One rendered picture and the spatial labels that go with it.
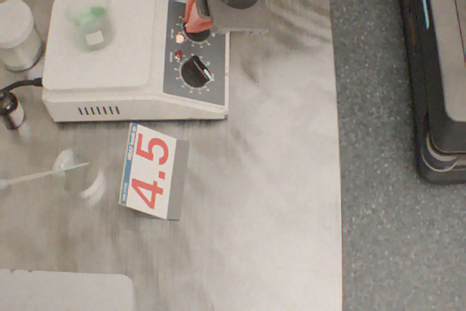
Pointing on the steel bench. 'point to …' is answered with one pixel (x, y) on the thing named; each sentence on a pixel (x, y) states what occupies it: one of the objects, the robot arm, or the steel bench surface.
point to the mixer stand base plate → (64, 291)
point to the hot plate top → (131, 66)
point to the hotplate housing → (106, 105)
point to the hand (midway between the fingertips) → (194, 22)
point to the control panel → (175, 21)
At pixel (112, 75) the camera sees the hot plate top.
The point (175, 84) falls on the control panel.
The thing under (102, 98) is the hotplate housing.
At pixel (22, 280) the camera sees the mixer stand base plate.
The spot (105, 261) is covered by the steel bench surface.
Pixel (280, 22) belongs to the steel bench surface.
